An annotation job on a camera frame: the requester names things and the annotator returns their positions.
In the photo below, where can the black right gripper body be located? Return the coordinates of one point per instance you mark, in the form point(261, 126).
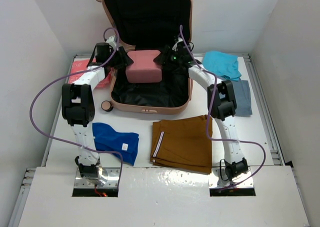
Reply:
point(172, 57)

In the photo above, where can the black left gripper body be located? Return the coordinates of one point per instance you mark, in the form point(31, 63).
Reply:
point(115, 55)

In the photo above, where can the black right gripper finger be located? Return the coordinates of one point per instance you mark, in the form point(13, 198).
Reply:
point(174, 69)
point(163, 55)

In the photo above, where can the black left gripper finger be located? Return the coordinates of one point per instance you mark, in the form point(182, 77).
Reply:
point(123, 57)
point(116, 64)

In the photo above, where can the pink toiletry box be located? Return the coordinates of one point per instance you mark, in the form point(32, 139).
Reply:
point(143, 70)

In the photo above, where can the coral patterned garment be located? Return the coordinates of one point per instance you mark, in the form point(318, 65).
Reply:
point(81, 65)

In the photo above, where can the brown shorts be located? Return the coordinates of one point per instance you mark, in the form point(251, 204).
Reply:
point(183, 144)

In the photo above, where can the blue shirt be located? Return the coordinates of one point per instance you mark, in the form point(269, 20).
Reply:
point(107, 139)

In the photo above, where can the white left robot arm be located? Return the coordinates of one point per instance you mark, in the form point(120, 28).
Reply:
point(78, 107)

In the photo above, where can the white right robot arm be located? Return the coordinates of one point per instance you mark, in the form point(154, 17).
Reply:
point(221, 104)

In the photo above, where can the pink open suitcase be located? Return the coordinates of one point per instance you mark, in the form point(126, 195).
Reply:
point(150, 25)

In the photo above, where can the turquoise folded shirt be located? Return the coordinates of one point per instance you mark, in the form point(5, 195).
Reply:
point(222, 64)

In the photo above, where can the grey folded garment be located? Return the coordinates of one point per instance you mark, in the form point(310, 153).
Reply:
point(242, 94)

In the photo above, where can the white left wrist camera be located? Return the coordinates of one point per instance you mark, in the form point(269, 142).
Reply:
point(112, 41)

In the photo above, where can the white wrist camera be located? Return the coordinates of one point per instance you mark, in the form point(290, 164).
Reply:
point(179, 42)
point(112, 41)

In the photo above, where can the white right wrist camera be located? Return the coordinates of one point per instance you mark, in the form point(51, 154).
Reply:
point(179, 42)

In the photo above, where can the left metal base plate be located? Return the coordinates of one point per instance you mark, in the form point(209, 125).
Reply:
point(108, 179)

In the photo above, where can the metal base plate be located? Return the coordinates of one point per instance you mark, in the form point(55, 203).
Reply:
point(108, 179)
point(218, 179)

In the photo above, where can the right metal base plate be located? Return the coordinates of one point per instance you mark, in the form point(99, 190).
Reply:
point(218, 179)

